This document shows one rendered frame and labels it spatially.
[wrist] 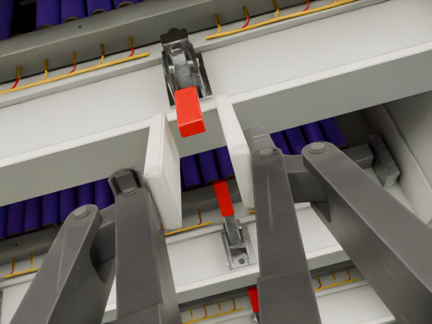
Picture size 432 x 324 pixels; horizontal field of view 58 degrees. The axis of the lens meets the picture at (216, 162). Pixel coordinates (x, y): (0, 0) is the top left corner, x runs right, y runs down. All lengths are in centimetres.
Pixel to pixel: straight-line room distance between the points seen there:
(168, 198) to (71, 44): 17
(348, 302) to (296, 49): 40
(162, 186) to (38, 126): 15
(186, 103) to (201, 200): 22
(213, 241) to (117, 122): 20
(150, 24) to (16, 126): 11
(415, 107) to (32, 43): 31
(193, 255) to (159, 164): 26
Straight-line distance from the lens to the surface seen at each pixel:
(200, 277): 40
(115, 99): 27
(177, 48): 24
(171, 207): 16
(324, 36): 28
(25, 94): 30
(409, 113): 39
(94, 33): 29
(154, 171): 15
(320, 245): 40
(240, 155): 15
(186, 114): 19
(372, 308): 60
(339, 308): 59
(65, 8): 33
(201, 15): 29
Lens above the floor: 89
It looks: 43 degrees down
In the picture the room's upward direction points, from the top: 17 degrees counter-clockwise
